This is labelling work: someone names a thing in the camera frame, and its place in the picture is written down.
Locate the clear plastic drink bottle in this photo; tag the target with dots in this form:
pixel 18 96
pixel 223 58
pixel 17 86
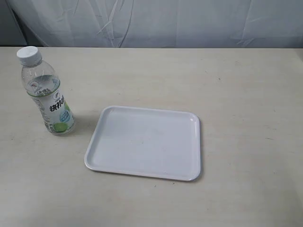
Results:
pixel 43 86

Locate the white backdrop cloth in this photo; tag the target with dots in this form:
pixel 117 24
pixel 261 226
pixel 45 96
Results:
pixel 153 23

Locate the white rectangular plastic tray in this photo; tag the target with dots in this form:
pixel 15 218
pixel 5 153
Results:
pixel 146 142

